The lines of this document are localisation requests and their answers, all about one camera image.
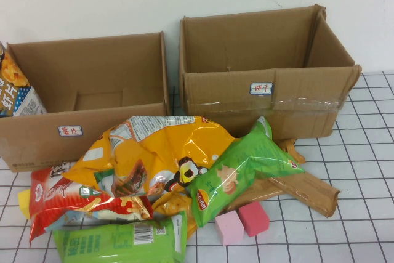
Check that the clear packing tape strip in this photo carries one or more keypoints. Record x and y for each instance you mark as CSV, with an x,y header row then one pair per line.
x,y
307,103

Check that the green Lay's chips bag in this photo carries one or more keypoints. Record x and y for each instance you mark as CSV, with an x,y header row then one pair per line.
x,y
246,158

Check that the red snack bag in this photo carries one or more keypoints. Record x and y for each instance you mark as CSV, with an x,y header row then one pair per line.
x,y
92,203

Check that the tall taped cardboard box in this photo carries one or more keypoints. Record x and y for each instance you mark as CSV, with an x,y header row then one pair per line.
x,y
307,118

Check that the light pink foam cube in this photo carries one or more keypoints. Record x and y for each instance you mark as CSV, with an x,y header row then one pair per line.
x,y
229,229

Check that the wide low cardboard box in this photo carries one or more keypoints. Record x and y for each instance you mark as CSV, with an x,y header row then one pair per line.
x,y
92,66

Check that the green bag with barcode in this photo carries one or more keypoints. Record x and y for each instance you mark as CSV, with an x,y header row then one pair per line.
x,y
101,241

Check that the dark pink foam cube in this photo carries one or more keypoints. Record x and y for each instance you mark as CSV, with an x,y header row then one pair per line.
x,y
255,218

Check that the small gold snack bag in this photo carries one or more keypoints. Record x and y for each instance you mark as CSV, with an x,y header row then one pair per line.
x,y
174,204

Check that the large yellow snack bag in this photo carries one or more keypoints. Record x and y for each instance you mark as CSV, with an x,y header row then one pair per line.
x,y
172,143

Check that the yellow sponge block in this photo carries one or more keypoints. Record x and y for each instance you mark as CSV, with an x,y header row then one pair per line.
x,y
24,203

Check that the white grid tablecloth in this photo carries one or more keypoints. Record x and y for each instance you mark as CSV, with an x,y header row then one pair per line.
x,y
354,213

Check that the white label, red writing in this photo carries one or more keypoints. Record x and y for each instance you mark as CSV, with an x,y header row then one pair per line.
x,y
70,130
261,88

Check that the blue shrimp chips bag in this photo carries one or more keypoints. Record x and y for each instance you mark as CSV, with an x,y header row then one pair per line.
x,y
15,90

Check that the long flat brown package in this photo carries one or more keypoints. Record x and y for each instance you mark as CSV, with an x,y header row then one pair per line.
x,y
307,189

